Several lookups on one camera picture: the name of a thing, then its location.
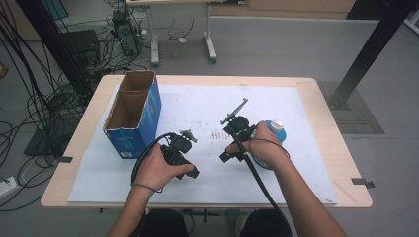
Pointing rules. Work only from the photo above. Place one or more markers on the blue bottle with white cap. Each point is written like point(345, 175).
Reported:
point(280, 135)

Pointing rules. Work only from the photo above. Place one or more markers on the white plug adapter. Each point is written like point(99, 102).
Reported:
point(182, 39)

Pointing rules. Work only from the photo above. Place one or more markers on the black computer tower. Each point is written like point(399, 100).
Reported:
point(126, 36)

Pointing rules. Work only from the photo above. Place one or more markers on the black box case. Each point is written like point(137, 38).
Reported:
point(82, 46)

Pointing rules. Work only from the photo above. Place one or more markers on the dark floor mat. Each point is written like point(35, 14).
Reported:
point(42, 144)

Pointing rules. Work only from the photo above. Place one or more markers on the black metal frame post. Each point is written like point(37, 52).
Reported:
point(369, 52)
point(56, 42)

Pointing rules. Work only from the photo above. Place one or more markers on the black table bracket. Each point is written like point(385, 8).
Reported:
point(66, 159)
point(362, 182)

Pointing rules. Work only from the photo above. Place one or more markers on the white power strip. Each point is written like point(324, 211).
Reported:
point(7, 187)

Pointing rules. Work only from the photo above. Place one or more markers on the person's left hand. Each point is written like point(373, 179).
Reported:
point(154, 171)

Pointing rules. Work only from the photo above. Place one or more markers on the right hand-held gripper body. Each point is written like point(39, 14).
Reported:
point(240, 126)

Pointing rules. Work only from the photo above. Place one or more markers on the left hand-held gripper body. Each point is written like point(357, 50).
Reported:
point(180, 144)

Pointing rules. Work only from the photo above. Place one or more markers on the person's right hand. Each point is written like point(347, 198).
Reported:
point(265, 148)

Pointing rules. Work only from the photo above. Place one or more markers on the white table mat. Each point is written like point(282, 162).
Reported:
point(204, 98)

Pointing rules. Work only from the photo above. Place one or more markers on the teal panel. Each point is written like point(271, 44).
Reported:
point(56, 8)

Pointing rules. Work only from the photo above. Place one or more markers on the person's black pants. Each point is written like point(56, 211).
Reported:
point(263, 225)

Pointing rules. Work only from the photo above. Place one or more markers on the white desk frame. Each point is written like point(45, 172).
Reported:
point(210, 39)

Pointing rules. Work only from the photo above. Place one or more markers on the blue cardboard box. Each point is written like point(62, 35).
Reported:
point(145, 131)

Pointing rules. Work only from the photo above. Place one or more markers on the wooden cabinet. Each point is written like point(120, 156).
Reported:
point(296, 8)

